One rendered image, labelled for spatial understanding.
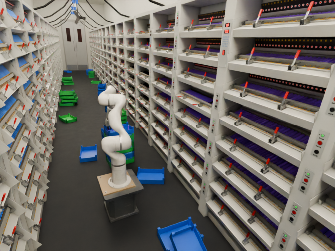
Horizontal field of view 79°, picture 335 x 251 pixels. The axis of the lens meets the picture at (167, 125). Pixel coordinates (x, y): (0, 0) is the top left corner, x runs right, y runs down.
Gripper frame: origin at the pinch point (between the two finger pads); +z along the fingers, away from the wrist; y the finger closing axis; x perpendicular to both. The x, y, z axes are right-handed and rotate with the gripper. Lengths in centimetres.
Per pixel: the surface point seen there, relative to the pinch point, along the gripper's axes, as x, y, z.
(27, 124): -20, -72, -41
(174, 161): -60, 57, 6
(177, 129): -43, 58, -29
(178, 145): -53, 59, -14
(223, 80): -76, 47, -114
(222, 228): -144, 49, -19
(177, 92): -25, 57, -64
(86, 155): 9, -23, 57
